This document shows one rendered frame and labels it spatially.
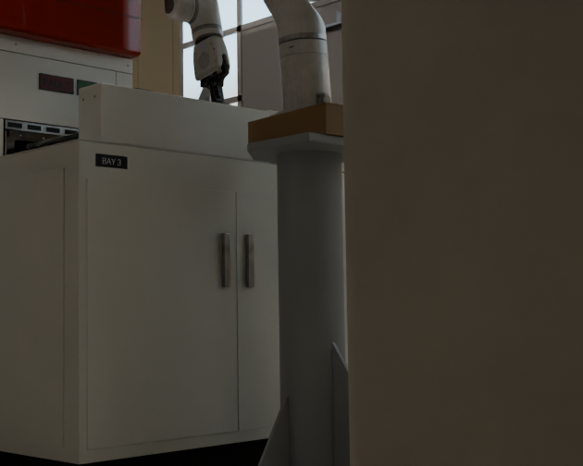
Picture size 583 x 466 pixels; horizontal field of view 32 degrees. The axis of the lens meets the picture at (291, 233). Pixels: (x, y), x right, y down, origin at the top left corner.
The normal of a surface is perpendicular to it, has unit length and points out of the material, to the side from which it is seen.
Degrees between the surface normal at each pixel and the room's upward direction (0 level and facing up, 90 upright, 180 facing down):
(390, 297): 90
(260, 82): 90
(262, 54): 90
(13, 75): 90
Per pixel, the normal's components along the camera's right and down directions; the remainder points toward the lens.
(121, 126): 0.71, -0.06
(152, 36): -0.72, -0.04
